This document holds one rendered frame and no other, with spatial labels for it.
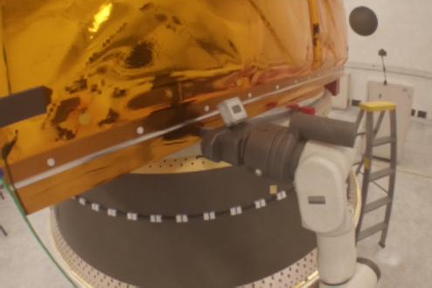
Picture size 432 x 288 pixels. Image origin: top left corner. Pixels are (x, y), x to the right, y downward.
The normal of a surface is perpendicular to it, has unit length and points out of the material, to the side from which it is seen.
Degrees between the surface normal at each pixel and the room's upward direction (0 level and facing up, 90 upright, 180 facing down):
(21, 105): 90
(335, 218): 86
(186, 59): 93
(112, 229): 62
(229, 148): 90
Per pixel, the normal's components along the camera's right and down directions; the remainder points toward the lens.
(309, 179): -0.69, 0.21
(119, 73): 0.68, 0.27
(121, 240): -0.18, -0.15
